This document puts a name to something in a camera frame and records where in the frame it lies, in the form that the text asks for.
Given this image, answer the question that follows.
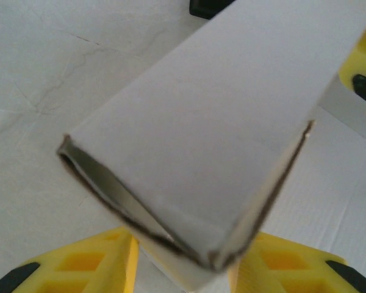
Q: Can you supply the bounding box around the black and grey chessboard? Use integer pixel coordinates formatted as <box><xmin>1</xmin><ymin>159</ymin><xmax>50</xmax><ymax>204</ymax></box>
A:
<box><xmin>188</xmin><ymin>0</ymin><xmax>234</xmax><ymax>21</ymax></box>

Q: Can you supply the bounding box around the white paper box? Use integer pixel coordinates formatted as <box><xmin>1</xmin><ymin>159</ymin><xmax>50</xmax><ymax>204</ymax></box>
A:
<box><xmin>56</xmin><ymin>0</ymin><xmax>366</xmax><ymax>293</ymax></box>

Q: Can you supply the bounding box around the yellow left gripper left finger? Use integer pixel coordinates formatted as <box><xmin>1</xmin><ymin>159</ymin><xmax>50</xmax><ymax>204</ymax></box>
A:
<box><xmin>0</xmin><ymin>225</ymin><xmax>140</xmax><ymax>293</ymax></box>

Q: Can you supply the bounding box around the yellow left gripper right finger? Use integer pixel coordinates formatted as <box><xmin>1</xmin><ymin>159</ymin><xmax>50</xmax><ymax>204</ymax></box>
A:
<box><xmin>228</xmin><ymin>231</ymin><xmax>366</xmax><ymax>293</ymax></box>

